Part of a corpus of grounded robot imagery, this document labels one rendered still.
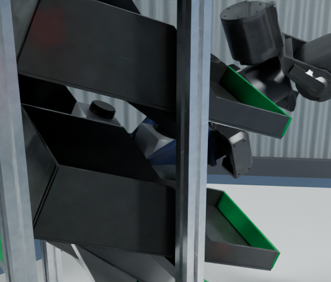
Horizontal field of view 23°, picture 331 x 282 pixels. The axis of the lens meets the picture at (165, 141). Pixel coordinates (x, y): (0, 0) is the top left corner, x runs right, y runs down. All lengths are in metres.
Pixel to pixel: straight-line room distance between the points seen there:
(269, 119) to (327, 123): 2.44
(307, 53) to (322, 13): 2.01
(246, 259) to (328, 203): 0.75
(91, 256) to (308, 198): 0.75
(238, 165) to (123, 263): 0.18
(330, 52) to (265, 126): 0.23
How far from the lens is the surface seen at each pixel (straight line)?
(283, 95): 1.02
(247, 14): 0.97
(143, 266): 0.97
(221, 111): 0.74
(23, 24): 0.65
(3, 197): 0.63
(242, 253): 0.84
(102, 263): 0.93
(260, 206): 1.56
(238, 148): 0.91
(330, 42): 1.01
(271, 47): 0.99
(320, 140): 3.24
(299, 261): 1.44
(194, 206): 0.74
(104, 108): 0.93
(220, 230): 0.91
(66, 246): 0.94
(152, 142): 0.95
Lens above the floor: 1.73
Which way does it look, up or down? 30 degrees down
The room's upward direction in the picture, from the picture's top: straight up
